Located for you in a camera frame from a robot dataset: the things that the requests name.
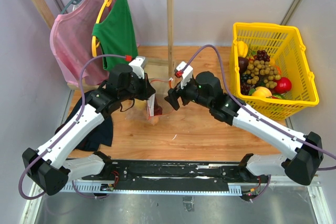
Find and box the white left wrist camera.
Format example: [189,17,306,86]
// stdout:
[128,56,147,79]

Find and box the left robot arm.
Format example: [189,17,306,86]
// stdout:
[22,57,155,196]

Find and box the yellow hanger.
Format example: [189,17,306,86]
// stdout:
[91,0,114,57]

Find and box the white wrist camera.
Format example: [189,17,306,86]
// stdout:
[128,56,147,79]
[175,61,193,89]

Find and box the clear zip top bag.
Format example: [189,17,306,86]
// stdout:
[125,77,174,123]

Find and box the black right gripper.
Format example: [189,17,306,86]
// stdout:
[164,75,212,111]

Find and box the yellow plastic basket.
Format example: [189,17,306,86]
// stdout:
[229,23,319,121]

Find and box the red apple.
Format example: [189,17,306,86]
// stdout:
[274,77,292,94]

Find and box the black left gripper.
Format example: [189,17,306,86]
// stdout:
[119,71,156,101]

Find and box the green tank top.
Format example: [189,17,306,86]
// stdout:
[92,0,138,58]

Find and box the brown longan bunch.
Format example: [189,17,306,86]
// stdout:
[242,60,281,89]

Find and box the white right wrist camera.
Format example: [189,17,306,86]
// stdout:
[175,61,193,89]

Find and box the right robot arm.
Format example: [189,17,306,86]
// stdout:
[165,71,323,186]

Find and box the yellow bell pepper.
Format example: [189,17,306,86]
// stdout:
[237,41,249,58]

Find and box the pink shirt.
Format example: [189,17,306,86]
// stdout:
[50,0,104,86]

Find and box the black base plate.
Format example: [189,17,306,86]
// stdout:
[82,159,268,193]

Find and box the aluminium rail frame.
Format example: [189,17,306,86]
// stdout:
[19,155,334,224]

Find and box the dark grape bunch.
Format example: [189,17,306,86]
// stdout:
[256,50,270,62]

